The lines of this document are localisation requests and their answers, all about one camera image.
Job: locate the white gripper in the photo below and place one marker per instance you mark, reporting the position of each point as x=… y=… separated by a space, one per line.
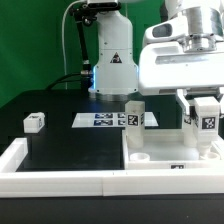
x=165 y=69

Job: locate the white marker tag sheet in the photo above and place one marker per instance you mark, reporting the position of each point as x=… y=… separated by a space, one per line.
x=108 y=119

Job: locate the white square table top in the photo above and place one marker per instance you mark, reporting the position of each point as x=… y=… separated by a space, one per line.
x=165 y=149

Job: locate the white u-shaped obstacle fence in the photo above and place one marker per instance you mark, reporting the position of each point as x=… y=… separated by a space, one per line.
x=42 y=166

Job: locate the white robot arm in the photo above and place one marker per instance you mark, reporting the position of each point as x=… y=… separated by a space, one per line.
x=197 y=25

